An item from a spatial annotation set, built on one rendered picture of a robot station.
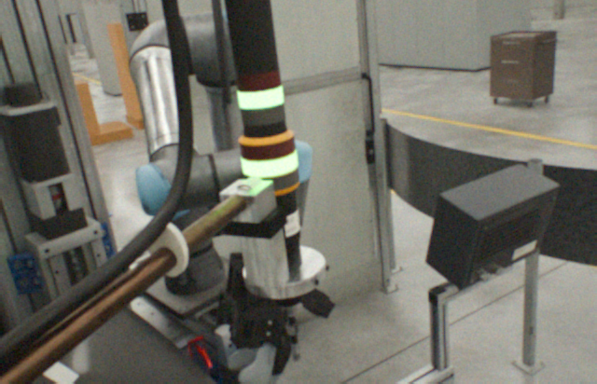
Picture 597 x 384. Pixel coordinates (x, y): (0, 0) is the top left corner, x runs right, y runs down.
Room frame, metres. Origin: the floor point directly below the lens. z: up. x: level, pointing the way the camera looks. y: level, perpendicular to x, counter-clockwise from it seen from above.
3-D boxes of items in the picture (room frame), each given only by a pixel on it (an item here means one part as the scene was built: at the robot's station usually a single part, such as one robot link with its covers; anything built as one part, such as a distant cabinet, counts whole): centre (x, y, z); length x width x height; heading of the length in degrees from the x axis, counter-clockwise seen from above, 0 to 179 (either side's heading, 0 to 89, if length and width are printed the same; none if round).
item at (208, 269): (1.18, 0.29, 1.09); 0.15 x 0.15 x 0.10
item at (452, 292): (1.02, -0.35, 1.04); 0.24 x 0.03 x 0.03; 119
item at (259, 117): (0.40, 0.02, 1.60); 0.03 x 0.03 x 0.01
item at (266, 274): (0.39, 0.03, 1.50); 0.09 x 0.07 x 0.10; 154
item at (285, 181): (0.40, 0.02, 1.54); 0.04 x 0.04 x 0.01
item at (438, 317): (0.97, -0.26, 0.96); 0.03 x 0.03 x 0.20; 29
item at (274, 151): (0.40, 0.02, 1.57); 0.04 x 0.04 x 0.01
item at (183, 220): (1.18, 0.28, 1.20); 0.13 x 0.12 x 0.14; 103
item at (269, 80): (0.40, 0.02, 1.62); 0.03 x 0.03 x 0.01
